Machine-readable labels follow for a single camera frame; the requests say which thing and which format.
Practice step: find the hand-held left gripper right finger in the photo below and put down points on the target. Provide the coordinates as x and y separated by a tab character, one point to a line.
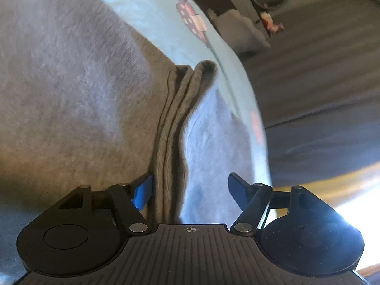
237	187

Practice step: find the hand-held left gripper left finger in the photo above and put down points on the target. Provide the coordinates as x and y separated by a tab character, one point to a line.
143	190

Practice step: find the grey pants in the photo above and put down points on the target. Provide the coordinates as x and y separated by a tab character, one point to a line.
74	101

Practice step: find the light blue printed bedsheet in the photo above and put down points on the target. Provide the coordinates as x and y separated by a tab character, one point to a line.
207	65

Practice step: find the small colourful toy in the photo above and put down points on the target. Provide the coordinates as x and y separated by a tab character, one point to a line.
270	22

